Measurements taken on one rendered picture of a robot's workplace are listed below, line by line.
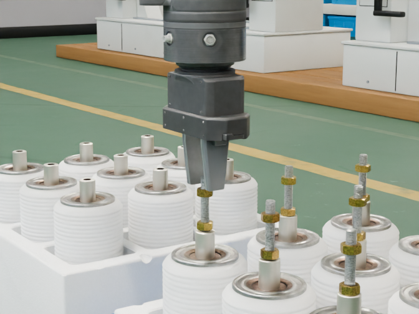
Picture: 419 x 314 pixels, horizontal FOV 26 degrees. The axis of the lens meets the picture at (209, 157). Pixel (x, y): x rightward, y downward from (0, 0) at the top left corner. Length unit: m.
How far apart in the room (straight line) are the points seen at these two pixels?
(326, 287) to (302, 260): 0.09
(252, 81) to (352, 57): 0.59
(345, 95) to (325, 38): 0.79
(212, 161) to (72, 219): 0.32
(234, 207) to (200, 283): 0.38
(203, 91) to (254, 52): 3.34
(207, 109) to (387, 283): 0.26
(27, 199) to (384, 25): 2.58
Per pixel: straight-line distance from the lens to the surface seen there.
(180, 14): 0.94
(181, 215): 1.30
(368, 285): 0.97
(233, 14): 0.94
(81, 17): 7.76
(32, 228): 1.36
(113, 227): 1.25
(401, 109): 3.51
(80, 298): 1.22
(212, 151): 0.97
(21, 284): 1.33
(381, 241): 1.13
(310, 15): 4.39
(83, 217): 1.23
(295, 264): 1.05
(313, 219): 2.10
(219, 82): 0.94
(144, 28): 5.07
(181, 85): 0.97
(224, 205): 1.35
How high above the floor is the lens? 0.57
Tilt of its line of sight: 12 degrees down
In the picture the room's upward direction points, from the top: straight up
